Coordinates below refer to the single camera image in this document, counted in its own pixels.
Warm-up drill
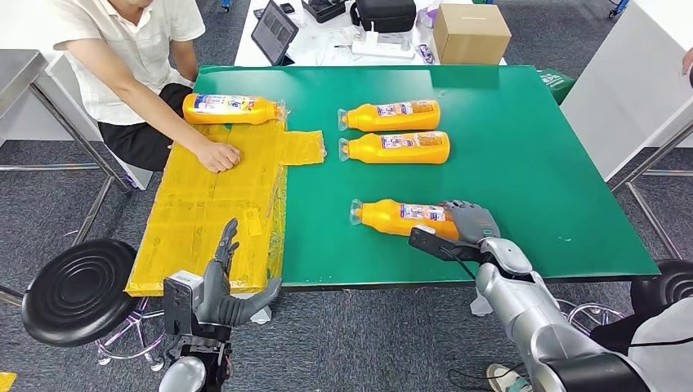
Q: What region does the black ridged round stool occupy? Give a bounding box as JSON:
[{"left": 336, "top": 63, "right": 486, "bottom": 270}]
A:
[{"left": 20, "top": 238, "right": 143, "bottom": 349}]

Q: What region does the standing person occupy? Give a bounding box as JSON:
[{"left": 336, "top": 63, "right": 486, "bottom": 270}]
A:
[{"left": 485, "top": 47, "right": 693, "bottom": 392}]

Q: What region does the pale green sneaker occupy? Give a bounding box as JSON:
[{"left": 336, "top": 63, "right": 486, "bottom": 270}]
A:
[{"left": 485, "top": 363, "right": 534, "bottom": 392}]

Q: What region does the seated person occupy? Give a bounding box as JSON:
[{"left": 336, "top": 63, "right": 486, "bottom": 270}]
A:
[{"left": 51, "top": 0, "right": 242, "bottom": 174}]

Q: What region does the yellow plastic-wrapped board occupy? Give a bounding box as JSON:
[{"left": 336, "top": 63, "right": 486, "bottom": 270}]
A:
[{"left": 123, "top": 102, "right": 328, "bottom": 297}]

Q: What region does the seated person's right hand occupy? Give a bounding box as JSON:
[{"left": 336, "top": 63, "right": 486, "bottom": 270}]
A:
[{"left": 194, "top": 141, "right": 242, "bottom": 174}]

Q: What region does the orange detergent bottle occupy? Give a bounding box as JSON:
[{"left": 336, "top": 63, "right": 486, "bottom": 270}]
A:
[
  {"left": 181, "top": 92, "right": 287, "bottom": 126},
  {"left": 349, "top": 198, "right": 461, "bottom": 242},
  {"left": 336, "top": 99, "right": 441, "bottom": 132},
  {"left": 338, "top": 131, "right": 451, "bottom": 166}
]

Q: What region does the black open tray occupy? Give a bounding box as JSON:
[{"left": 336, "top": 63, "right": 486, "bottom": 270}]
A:
[{"left": 301, "top": 0, "right": 347, "bottom": 24}]

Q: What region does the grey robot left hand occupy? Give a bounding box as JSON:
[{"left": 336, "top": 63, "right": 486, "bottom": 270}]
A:
[{"left": 195, "top": 217, "right": 284, "bottom": 328}]

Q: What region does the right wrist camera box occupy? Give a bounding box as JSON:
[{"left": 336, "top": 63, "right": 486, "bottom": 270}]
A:
[{"left": 407, "top": 225, "right": 483, "bottom": 265}]

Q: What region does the white table leg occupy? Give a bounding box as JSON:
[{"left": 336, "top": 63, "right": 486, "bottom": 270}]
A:
[
  {"left": 469, "top": 292, "right": 494, "bottom": 318},
  {"left": 235, "top": 292, "right": 274, "bottom": 324}
]

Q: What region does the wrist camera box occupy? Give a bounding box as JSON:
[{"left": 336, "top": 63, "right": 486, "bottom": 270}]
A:
[
  {"left": 162, "top": 270, "right": 206, "bottom": 337},
  {"left": 407, "top": 225, "right": 483, "bottom": 265}
]

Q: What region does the green table mat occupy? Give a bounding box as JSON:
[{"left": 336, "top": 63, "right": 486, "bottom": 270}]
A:
[{"left": 186, "top": 64, "right": 661, "bottom": 287}]

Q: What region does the brown cardboard box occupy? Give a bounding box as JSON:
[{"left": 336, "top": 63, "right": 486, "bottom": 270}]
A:
[{"left": 432, "top": 2, "right": 512, "bottom": 66}]

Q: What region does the white power strip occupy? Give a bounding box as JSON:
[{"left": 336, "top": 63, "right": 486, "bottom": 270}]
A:
[{"left": 351, "top": 21, "right": 415, "bottom": 60}]

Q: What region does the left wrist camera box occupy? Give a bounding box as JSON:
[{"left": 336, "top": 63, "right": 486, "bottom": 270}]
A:
[{"left": 162, "top": 270, "right": 206, "bottom": 337}]

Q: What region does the black carry case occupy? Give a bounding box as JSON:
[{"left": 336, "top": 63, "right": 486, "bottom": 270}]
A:
[{"left": 350, "top": 0, "right": 418, "bottom": 33}]

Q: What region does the dark tablet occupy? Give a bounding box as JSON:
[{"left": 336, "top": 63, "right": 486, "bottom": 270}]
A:
[{"left": 250, "top": 0, "right": 300, "bottom": 67}]

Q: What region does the metal table frame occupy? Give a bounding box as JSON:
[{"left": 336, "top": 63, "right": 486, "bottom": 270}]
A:
[{"left": 611, "top": 118, "right": 693, "bottom": 261}]

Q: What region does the chrome stool base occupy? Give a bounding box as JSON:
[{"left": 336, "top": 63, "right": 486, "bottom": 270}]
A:
[
  {"left": 557, "top": 298, "right": 613, "bottom": 336},
  {"left": 96, "top": 297, "right": 166, "bottom": 372}
]

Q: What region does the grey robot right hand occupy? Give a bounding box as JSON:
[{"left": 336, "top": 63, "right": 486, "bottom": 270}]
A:
[{"left": 439, "top": 200, "right": 502, "bottom": 246}]

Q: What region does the green bag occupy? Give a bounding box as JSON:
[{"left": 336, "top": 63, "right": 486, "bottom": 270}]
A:
[{"left": 537, "top": 67, "right": 576, "bottom": 105}]

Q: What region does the steel table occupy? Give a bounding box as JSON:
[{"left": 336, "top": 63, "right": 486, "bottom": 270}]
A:
[{"left": 0, "top": 48, "right": 134, "bottom": 307}]

